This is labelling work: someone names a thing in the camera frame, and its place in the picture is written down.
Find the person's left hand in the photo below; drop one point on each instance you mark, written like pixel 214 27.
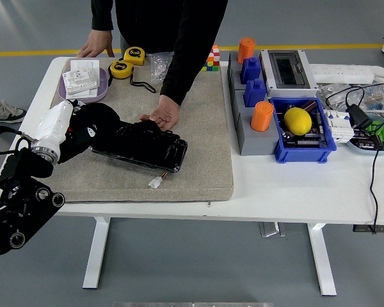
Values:
pixel 166 112

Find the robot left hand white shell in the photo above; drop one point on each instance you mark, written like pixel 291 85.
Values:
pixel 54 124

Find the person's right hand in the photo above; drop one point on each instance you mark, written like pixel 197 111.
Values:
pixel 97 43

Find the glossy black panel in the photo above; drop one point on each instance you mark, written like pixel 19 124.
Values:
pixel 147 150

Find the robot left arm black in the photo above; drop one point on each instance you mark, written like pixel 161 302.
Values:
pixel 19 204

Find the white socket module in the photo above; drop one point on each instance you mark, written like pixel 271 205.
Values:
pixel 80 80

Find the grey-brown mat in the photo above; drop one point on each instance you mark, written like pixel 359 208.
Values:
pixel 195 144

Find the clear plastic bag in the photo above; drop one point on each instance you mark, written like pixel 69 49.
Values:
pixel 156 67

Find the bystander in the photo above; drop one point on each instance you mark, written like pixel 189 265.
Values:
pixel 6 113

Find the purple oval tray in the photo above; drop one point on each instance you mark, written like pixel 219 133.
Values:
pixel 100 92

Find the person's torso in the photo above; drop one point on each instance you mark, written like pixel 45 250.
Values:
pixel 153 22

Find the colourful puzzle cube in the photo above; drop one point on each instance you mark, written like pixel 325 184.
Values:
pixel 211 62

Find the grey block holder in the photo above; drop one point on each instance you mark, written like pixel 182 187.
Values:
pixel 233 73
pixel 252 142

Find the blue block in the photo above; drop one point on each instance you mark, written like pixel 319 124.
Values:
pixel 255 92
pixel 251 70

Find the orange cylinder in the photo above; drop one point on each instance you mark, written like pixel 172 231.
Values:
pixel 261 116
pixel 246 49

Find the small glass bulb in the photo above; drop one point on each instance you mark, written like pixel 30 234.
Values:
pixel 288 136

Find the yellow lemon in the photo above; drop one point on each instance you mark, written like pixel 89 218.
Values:
pixel 297 121

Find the white table leg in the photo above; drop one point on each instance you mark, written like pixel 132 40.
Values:
pixel 321 262
pixel 96 256

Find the blue plastic bin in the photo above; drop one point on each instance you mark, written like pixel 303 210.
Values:
pixel 297 155

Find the brown cylinder capacitor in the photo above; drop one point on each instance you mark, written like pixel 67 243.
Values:
pixel 308 105

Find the black electronic module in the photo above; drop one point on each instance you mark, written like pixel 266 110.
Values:
pixel 307 142

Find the metal floor plate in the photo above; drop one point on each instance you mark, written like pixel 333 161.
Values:
pixel 270 230

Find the clear bag of metal parts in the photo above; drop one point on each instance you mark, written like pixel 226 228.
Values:
pixel 336 102

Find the white circuit breaker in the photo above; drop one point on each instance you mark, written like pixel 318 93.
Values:
pixel 337 128

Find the white power strip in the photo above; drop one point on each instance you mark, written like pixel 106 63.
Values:
pixel 339 73

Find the black power adapter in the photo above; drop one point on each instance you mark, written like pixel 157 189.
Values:
pixel 358 115

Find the black relay module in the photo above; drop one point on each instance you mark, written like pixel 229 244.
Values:
pixel 366 142

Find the light blue dish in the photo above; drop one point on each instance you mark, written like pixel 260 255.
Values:
pixel 371 152

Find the clear bag of blue parts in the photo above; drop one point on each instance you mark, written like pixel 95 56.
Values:
pixel 376 97

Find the flat white switch plate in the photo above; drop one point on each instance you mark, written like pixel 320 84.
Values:
pixel 83 65

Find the white switch plate with print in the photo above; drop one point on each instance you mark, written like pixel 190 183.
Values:
pixel 83 93

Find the grey electrical enclosure box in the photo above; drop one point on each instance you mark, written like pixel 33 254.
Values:
pixel 288 68

